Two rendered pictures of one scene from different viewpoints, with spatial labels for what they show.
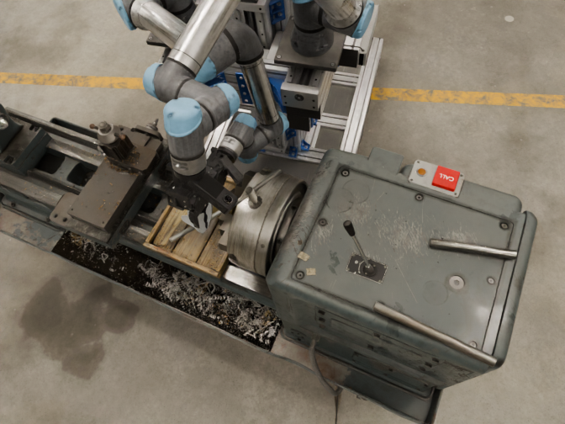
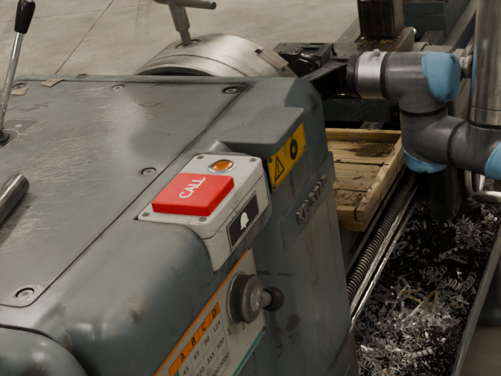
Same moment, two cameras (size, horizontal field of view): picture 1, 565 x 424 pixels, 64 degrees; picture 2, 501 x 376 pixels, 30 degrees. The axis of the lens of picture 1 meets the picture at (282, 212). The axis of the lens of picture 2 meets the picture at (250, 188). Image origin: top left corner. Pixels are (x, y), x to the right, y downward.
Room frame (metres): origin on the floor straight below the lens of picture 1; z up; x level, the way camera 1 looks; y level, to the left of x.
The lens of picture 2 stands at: (0.51, -1.23, 1.67)
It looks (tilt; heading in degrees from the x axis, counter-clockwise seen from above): 28 degrees down; 84
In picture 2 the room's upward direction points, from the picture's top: 10 degrees counter-clockwise
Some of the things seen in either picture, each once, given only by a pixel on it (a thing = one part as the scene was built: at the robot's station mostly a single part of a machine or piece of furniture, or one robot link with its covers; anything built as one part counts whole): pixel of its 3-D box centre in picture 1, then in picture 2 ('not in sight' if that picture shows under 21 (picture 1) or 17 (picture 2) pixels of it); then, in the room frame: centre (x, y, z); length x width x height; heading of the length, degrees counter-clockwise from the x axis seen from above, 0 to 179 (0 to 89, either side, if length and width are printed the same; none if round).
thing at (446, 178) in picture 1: (446, 178); (194, 197); (0.54, -0.44, 1.26); 0.06 x 0.06 x 0.02; 56
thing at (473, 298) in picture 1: (393, 265); (87, 311); (0.39, -0.29, 1.06); 0.59 x 0.48 x 0.39; 56
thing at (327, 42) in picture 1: (311, 29); not in sight; (1.23, -0.22, 1.21); 0.15 x 0.15 x 0.10
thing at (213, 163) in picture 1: (216, 166); (328, 71); (0.82, 0.18, 1.10); 0.12 x 0.09 x 0.08; 145
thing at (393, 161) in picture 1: (383, 164); (259, 135); (0.63, -0.30, 1.24); 0.09 x 0.08 x 0.03; 56
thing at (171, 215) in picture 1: (204, 218); (294, 172); (0.75, 0.28, 0.89); 0.36 x 0.30 x 0.04; 146
